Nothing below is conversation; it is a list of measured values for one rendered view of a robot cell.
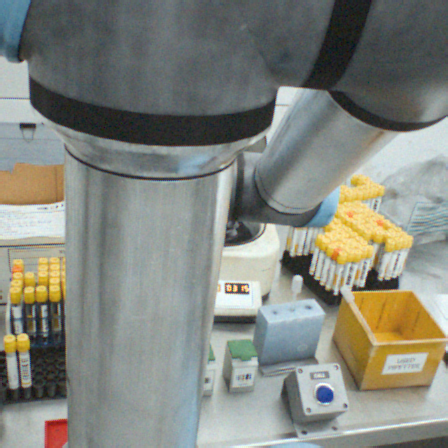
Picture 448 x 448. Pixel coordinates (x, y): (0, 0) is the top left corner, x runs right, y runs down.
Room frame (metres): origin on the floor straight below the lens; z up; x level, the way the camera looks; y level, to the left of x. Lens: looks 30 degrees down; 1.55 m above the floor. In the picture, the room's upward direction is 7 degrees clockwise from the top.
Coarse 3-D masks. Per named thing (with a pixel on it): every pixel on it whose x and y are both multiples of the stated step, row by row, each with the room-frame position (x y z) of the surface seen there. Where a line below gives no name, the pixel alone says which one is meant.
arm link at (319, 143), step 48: (384, 0) 0.23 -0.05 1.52; (432, 0) 0.24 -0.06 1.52; (384, 48) 0.24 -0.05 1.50; (432, 48) 0.25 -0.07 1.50; (336, 96) 0.32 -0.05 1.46; (384, 96) 0.27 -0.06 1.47; (432, 96) 0.28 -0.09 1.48; (288, 144) 0.43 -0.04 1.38; (336, 144) 0.38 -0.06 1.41; (384, 144) 0.38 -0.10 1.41; (240, 192) 0.55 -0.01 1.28; (288, 192) 0.48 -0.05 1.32; (336, 192) 0.56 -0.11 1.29
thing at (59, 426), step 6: (48, 420) 0.57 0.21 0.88; (54, 420) 0.57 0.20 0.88; (60, 420) 0.57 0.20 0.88; (66, 420) 0.57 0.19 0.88; (48, 426) 0.56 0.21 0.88; (54, 426) 0.56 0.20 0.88; (60, 426) 0.57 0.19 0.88; (66, 426) 0.57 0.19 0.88; (48, 432) 0.55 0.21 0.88; (54, 432) 0.55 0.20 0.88; (60, 432) 0.56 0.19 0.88; (66, 432) 0.56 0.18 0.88; (48, 438) 0.54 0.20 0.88; (54, 438) 0.54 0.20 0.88; (60, 438) 0.55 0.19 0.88; (66, 438) 0.55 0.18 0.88; (48, 444) 0.53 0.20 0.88; (54, 444) 0.53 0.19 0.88; (60, 444) 0.54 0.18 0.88
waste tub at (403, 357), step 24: (360, 312) 0.84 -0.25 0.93; (384, 312) 0.86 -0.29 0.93; (408, 312) 0.86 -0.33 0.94; (336, 336) 0.82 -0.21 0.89; (360, 336) 0.75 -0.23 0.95; (384, 336) 0.85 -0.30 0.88; (408, 336) 0.84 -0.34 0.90; (432, 336) 0.78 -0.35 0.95; (360, 360) 0.73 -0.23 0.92; (384, 360) 0.72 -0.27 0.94; (408, 360) 0.73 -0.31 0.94; (432, 360) 0.74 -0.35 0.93; (360, 384) 0.71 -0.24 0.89; (384, 384) 0.72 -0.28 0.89; (408, 384) 0.73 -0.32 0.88
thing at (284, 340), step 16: (288, 304) 0.78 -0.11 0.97; (304, 304) 0.79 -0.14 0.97; (256, 320) 0.76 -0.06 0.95; (272, 320) 0.74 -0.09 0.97; (288, 320) 0.74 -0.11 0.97; (304, 320) 0.76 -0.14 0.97; (320, 320) 0.77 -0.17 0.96; (256, 336) 0.76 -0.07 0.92; (272, 336) 0.73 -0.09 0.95; (288, 336) 0.75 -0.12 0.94; (304, 336) 0.76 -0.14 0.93; (272, 352) 0.74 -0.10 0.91; (288, 352) 0.75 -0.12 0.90; (304, 352) 0.76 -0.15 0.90; (272, 368) 0.73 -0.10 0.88; (288, 368) 0.73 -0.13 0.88
